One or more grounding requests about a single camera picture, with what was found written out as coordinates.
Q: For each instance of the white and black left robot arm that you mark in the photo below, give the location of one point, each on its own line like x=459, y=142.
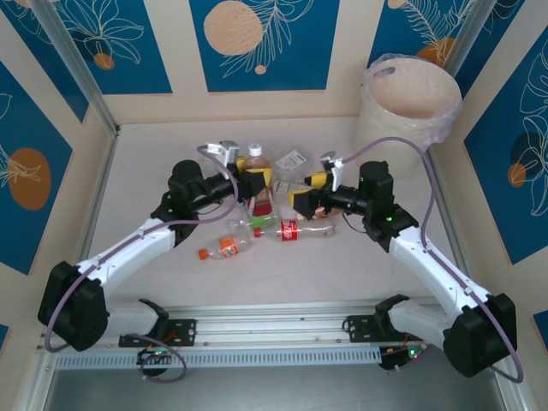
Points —
x=128, y=248

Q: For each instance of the orange label soda bottle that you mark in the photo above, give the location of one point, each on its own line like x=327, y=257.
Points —
x=229, y=245

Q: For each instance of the brown tea bottle white cap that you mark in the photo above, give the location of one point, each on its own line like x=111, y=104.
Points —
x=258, y=162

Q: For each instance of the red label cola bottle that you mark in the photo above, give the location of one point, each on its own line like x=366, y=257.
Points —
x=289, y=231

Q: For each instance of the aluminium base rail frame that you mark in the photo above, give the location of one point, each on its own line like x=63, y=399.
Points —
x=278, y=319

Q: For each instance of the small controller board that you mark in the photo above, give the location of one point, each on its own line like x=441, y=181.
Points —
x=156, y=354
x=402, y=357

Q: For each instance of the aluminium frame post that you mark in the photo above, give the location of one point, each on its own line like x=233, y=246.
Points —
x=77, y=64
x=466, y=34

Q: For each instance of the cream plastic bin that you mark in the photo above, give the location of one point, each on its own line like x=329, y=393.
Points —
x=385, y=145

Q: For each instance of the clear plastic bin liner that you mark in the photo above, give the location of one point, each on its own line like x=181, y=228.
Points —
x=411, y=85

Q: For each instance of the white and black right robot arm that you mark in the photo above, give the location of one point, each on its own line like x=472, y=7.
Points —
x=428, y=257

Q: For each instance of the clear square bottle white label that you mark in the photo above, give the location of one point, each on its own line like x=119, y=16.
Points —
x=291, y=162

